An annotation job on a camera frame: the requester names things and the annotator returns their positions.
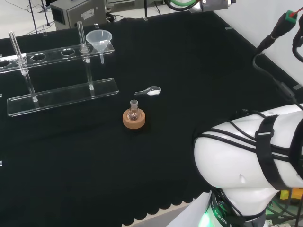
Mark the clear acrylic funnel stand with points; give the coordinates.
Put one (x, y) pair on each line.
(61, 94)

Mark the clear glass weighing funnel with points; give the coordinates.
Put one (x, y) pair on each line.
(152, 92)

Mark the grey metal control box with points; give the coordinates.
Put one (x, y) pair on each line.
(80, 14)

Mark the black tripod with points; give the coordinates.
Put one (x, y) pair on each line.
(35, 16)

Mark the small round-bottom glass flask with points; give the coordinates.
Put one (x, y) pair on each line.
(133, 113)

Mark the yellow stop button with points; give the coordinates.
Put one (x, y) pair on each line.
(292, 195)

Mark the translucent plastic funnel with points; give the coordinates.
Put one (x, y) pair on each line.
(99, 41)

